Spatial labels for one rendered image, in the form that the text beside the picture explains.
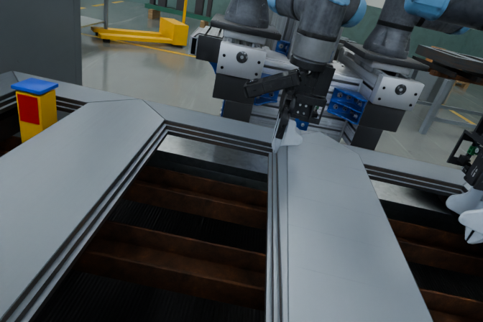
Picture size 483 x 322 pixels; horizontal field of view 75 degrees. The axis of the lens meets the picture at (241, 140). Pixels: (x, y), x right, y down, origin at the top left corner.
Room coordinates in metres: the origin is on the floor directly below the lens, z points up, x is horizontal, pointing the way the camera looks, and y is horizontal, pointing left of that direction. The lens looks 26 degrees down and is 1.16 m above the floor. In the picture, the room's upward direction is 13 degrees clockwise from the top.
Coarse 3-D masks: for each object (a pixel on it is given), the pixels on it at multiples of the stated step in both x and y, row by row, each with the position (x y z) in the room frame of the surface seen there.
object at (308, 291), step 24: (288, 264) 0.31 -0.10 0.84; (288, 288) 0.27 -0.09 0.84; (312, 288) 0.28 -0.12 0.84; (336, 288) 0.29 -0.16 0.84; (360, 288) 0.30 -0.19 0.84; (288, 312) 0.24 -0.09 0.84; (312, 312) 0.25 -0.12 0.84; (336, 312) 0.25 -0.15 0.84; (360, 312) 0.26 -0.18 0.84; (384, 312) 0.27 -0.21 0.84; (408, 312) 0.28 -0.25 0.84
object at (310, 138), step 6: (306, 138) 0.73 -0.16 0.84; (312, 138) 0.74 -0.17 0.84; (318, 138) 0.75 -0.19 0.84; (324, 138) 0.76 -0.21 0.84; (330, 138) 0.77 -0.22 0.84; (318, 144) 0.71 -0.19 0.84; (324, 144) 0.72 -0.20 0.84; (330, 144) 0.72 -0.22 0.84; (336, 144) 0.73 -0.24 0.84; (342, 144) 0.74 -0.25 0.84; (342, 150) 0.71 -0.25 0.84; (348, 150) 0.71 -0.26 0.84
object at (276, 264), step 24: (144, 144) 0.53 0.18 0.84; (216, 144) 0.64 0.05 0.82; (240, 144) 0.65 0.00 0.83; (264, 144) 0.66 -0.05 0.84; (120, 192) 0.40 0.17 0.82; (432, 192) 0.65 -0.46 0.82; (456, 192) 0.66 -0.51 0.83; (96, 216) 0.33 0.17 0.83; (72, 240) 0.28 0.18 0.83; (48, 264) 0.23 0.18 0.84; (72, 264) 0.26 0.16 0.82; (48, 288) 0.22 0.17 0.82; (24, 312) 0.19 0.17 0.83; (264, 312) 0.25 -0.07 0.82
